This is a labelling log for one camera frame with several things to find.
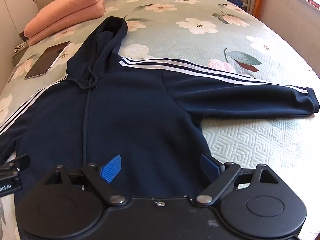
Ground bedside table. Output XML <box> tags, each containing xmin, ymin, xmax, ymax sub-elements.
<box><xmin>12</xmin><ymin>30</ymin><xmax>30</xmax><ymax>64</ymax></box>

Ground navy white-striped hoodie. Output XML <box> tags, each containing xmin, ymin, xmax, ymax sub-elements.
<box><xmin>0</xmin><ymin>16</ymin><xmax>320</xmax><ymax>200</ymax></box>

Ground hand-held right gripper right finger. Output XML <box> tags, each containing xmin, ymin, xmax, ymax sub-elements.
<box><xmin>195</xmin><ymin>154</ymin><xmax>282</xmax><ymax>206</ymax></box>

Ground pink pillows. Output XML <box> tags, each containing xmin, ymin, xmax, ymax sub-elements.
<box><xmin>24</xmin><ymin>0</ymin><xmax>107</xmax><ymax>47</ymax></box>

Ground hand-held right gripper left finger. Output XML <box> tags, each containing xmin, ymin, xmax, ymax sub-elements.
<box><xmin>44</xmin><ymin>155</ymin><xmax>128</xmax><ymax>206</ymax></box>

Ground dark red folded cloth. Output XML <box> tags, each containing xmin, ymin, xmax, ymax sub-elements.
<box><xmin>24</xmin><ymin>41</ymin><xmax>71</xmax><ymax>80</ymax></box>

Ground floral quilted bed sheet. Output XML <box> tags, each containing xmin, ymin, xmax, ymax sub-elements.
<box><xmin>0</xmin><ymin>0</ymin><xmax>320</xmax><ymax>240</ymax></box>

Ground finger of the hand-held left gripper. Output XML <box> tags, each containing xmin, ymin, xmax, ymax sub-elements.
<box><xmin>0</xmin><ymin>154</ymin><xmax>31</xmax><ymax>173</ymax></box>

